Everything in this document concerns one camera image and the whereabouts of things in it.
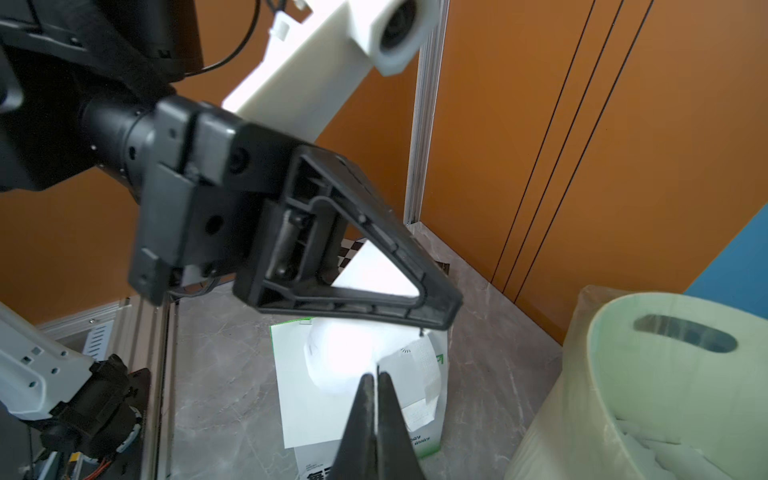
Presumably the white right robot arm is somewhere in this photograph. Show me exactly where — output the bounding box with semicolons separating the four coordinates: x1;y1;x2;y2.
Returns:
1;306;424;479

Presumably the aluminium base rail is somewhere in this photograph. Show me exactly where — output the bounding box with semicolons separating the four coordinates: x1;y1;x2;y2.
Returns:
33;296;177;479

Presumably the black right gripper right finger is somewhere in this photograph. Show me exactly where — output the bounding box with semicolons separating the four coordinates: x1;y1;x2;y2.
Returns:
376;372;425;480

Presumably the aluminium corner post left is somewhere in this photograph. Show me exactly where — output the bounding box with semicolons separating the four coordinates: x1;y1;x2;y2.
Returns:
403;0;450;224

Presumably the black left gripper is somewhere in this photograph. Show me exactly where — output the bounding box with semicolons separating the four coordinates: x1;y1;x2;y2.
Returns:
129;96;462;331

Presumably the white receipt paper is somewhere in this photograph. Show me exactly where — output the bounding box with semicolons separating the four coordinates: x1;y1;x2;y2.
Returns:
304;240;420;395

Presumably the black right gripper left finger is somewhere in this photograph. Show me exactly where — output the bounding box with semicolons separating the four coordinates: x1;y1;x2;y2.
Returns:
329;374;378;480

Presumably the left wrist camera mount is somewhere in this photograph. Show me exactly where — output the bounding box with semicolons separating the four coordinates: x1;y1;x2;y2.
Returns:
222;0;440;142

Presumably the green white paper bag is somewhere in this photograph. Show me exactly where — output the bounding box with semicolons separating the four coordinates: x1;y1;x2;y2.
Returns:
269;317;451;480

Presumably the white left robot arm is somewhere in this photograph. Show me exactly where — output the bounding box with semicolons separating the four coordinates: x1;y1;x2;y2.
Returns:
1;1;462;331

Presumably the pale green trash bin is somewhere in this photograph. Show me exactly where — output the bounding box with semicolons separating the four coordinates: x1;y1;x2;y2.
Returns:
506;286;767;479

